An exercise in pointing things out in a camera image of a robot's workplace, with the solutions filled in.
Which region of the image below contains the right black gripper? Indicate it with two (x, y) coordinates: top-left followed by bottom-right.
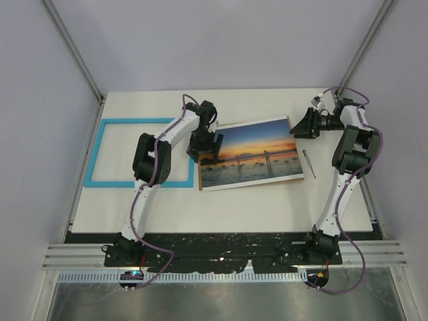
(288, 107), (343, 140)

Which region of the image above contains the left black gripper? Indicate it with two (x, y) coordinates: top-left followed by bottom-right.
(189, 128), (224, 164)

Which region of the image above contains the small screwdriver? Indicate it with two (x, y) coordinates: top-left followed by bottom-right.
(302, 149), (316, 179)

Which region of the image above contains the sunset photo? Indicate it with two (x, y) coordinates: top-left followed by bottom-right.
(198, 116), (304, 191)

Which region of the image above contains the blue picture frame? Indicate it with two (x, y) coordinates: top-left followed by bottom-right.
(84, 118), (195, 189)

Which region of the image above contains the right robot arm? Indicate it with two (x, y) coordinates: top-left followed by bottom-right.
(290, 94), (383, 264)

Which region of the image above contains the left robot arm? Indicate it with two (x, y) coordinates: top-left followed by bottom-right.
(102, 94), (223, 267)

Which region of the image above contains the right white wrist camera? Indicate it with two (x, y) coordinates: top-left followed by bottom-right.
(311, 93), (325, 112)

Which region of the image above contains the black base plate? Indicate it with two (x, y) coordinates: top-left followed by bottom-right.
(63, 230), (344, 274)

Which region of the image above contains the left aluminium post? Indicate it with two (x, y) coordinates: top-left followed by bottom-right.
(39, 0), (104, 104)

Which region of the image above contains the aluminium post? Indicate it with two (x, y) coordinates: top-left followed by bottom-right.
(336, 0), (398, 88)
(39, 0), (104, 104)

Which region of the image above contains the aluminium rail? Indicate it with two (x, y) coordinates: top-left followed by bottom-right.
(42, 240), (407, 270)

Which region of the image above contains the right aluminium post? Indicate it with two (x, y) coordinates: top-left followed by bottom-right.
(336, 0), (398, 88)

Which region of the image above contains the perforated cable duct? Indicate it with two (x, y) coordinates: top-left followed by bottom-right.
(57, 270), (307, 284)

